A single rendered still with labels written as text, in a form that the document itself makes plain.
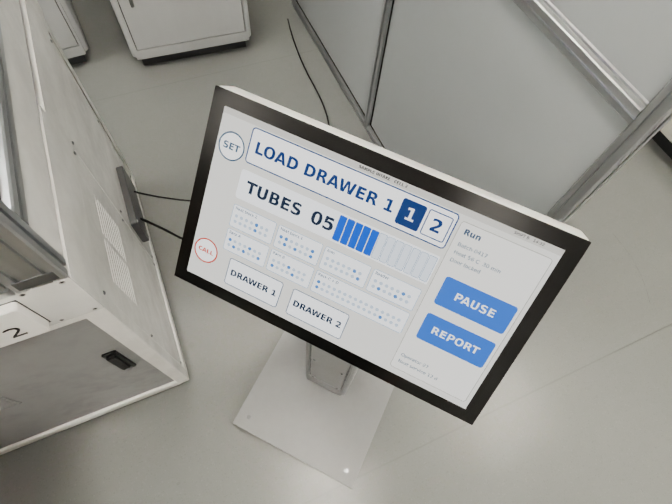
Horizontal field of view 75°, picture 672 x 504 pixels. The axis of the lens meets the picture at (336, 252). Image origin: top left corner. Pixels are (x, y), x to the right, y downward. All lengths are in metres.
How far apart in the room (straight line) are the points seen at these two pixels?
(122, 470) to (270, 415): 0.50
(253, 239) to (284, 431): 1.04
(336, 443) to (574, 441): 0.85
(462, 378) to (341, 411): 0.98
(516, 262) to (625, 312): 1.60
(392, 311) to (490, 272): 0.14
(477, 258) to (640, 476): 1.51
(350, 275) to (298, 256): 0.08
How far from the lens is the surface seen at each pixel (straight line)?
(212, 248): 0.70
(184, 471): 1.68
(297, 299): 0.66
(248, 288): 0.69
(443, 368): 0.66
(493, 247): 0.58
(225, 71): 2.53
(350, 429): 1.60
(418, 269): 0.59
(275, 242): 0.64
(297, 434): 1.60
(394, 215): 0.58
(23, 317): 0.90
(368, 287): 0.62
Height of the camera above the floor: 1.63
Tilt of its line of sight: 63 degrees down
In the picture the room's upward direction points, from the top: 8 degrees clockwise
